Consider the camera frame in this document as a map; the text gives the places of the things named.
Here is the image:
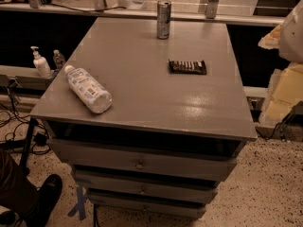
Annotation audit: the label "rxbar chocolate bar wrapper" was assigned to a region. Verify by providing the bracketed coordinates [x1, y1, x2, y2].
[169, 61, 207, 75]

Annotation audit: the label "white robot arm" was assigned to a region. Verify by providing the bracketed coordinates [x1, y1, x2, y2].
[258, 0, 303, 125]

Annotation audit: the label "blue plastic bottle lying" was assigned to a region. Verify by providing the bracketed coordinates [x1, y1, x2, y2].
[64, 65, 112, 114]

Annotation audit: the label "small clear water bottle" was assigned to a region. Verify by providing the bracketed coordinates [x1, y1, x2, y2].
[53, 49, 65, 70]

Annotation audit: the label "white pump dispenser bottle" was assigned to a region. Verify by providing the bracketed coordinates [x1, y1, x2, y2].
[31, 46, 51, 78]

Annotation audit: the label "grey drawer cabinet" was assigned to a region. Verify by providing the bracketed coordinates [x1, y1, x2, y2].
[31, 18, 257, 208]

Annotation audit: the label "top grey drawer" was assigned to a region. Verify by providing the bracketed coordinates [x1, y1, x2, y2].
[49, 138, 237, 182]

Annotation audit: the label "grey drawer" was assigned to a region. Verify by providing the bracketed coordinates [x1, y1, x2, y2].
[88, 192, 205, 218]
[49, 138, 237, 182]
[73, 170, 218, 203]

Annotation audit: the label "silver energy drink can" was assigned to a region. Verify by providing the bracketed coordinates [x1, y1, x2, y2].
[157, 1, 171, 39]

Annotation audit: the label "middle grey drawer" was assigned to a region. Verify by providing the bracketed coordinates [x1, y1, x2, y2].
[73, 170, 218, 203]

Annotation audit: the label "bottom grey drawer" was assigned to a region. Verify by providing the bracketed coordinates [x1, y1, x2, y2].
[88, 192, 205, 218]

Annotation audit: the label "blue tape cross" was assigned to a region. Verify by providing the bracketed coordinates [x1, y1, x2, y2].
[67, 186, 87, 220]

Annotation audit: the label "black shoe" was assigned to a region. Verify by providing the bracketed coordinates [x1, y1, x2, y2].
[24, 174, 62, 227]

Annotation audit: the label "black metal stand leg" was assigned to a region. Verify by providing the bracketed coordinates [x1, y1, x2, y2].
[19, 118, 38, 176]

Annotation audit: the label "brown trouser leg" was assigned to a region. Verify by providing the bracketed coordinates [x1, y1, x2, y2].
[0, 149, 38, 216]

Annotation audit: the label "black floor cables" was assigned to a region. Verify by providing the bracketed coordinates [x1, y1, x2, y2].
[0, 79, 51, 156]

